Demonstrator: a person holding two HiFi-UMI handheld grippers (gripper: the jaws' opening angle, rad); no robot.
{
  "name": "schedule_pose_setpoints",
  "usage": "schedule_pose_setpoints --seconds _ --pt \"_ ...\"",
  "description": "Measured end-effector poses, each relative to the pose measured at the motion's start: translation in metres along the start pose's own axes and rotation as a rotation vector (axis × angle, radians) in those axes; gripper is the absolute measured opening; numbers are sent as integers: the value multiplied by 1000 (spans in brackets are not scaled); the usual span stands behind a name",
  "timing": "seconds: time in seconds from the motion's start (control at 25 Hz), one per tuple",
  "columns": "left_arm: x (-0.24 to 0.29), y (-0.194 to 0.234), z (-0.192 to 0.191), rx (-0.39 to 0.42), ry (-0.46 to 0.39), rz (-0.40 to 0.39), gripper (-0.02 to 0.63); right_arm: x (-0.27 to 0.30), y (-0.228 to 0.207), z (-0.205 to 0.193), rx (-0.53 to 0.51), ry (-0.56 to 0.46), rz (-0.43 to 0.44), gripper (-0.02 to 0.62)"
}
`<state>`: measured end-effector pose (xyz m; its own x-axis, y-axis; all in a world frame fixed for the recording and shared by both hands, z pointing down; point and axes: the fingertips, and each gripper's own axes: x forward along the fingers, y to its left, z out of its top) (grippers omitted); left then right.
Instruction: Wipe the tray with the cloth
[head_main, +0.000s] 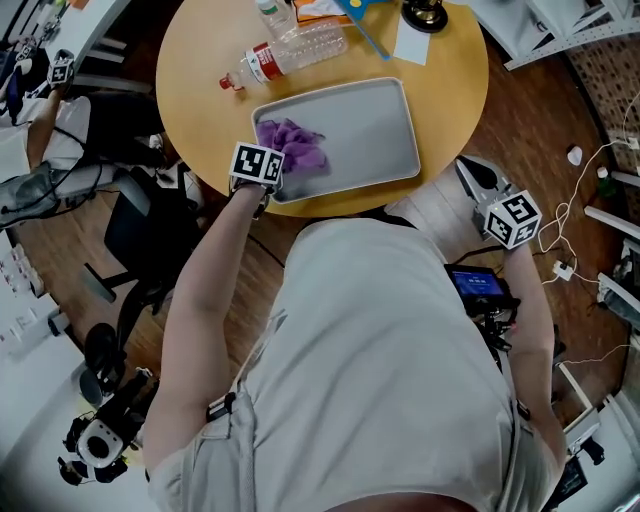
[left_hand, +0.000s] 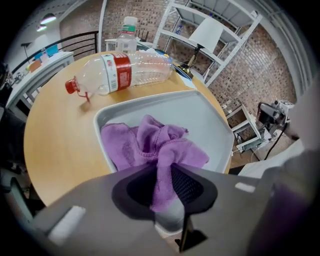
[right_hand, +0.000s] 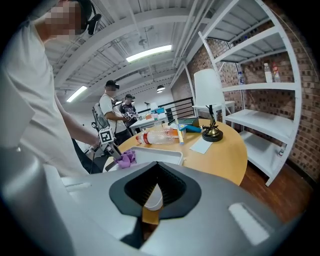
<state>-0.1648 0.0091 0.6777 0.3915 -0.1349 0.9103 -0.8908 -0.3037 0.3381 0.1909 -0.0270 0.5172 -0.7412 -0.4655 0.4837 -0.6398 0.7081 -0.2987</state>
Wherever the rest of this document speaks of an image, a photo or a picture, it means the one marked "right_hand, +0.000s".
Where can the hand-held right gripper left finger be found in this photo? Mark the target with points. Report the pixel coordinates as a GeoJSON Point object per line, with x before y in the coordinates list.
{"type": "Point", "coordinates": [95, 200]}

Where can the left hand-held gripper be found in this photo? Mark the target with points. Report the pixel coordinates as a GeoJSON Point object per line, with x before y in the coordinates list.
{"type": "Point", "coordinates": [107, 136]}

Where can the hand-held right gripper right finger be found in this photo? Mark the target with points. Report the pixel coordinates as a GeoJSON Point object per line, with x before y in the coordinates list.
{"type": "Point", "coordinates": [212, 212]}

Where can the purple cloth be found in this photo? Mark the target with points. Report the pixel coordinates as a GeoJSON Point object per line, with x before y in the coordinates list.
{"type": "Point", "coordinates": [126, 158]}

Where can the grey tray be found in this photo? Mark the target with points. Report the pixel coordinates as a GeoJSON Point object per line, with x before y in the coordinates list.
{"type": "Point", "coordinates": [160, 156]}

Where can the person's left forearm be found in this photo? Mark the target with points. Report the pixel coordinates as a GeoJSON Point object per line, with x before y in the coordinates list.
{"type": "Point", "coordinates": [75, 125]}

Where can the long white desk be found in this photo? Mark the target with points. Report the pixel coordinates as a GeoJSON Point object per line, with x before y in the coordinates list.
{"type": "Point", "coordinates": [147, 123]}

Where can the large clear bottle red label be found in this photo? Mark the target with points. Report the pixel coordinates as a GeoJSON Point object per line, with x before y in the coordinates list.
{"type": "Point", "coordinates": [157, 137]}

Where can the orange box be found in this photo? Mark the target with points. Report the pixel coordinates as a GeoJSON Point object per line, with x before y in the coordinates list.
{"type": "Point", "coordinates": [148, 116]}

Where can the small clear bottle green label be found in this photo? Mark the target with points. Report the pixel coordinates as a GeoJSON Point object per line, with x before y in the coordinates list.
{"type": "Point", "coordinates": [158, 122]}

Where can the blue box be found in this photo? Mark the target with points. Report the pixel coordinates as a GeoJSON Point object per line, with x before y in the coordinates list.
{"type": "Point", "coordinates": [160, 110]}

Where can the blue and yellow stick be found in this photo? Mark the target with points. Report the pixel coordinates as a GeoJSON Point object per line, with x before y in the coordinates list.
{"type": "Point", "coordinates": [180, 133]}

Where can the white paper sheet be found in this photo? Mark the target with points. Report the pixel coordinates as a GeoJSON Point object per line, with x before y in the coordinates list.
{"type": "Point", "coordinates": [200, 145]}

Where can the ceiling tube light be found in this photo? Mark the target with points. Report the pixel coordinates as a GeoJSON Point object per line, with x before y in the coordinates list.
{"type": "Point", "coordinates": [76, 93]}
{"type": "Point", "coordinates": [148, 53]}

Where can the black pendant lamp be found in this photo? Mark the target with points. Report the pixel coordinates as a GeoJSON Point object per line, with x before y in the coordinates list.
{"type": "Point", "coordinates": [160, 88]}

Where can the black railing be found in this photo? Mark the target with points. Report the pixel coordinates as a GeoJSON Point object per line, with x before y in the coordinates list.
{"type": "Point", "coordinates": [180, 106]}

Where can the dark green box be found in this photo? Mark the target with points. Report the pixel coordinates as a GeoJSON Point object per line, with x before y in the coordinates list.
{"type": "Point", "coordinates": [190, 121]}

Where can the blue tool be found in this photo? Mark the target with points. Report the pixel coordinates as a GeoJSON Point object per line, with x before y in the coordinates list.
{"type": "Point", "coordinates": [192, 128]}

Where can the white metal shelf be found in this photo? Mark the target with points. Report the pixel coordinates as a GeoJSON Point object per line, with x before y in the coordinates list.
{"type": "Point", "coordinates": [262, 122]}

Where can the person's pale t-shirt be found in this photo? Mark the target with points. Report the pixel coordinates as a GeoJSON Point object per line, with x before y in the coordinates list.
{"type": "Point", "coordinates": [30, 87]}

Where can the small white desk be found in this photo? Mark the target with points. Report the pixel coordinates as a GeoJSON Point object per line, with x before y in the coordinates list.
{"type": "Point", "coordinates": [225, 106]}

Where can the black round object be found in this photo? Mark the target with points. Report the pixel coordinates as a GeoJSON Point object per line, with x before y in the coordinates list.
{"type": "Point", "coordinates": [207, 87]}

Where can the blue label bottle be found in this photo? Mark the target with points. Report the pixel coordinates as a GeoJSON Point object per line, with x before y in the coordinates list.
{"type": "Point", "coordinates": [241, 78]}

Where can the person's head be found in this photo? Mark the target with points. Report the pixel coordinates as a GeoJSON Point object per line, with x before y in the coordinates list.
{"type": "Point", "coordinates": [62, 17]}

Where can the white bottle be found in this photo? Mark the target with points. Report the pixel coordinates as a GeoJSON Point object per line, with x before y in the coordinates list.
{"type": "Point", "coordinates": [268, 73]}

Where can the clear bottle red cap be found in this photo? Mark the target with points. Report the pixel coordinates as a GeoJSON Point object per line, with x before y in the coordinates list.
{"type": "Point", "coordinates": [276, 73]}

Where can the black head-mounted camera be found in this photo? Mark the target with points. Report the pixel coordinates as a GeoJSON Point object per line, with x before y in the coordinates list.
{"type": "Point", "coordinates": [93, 22]}

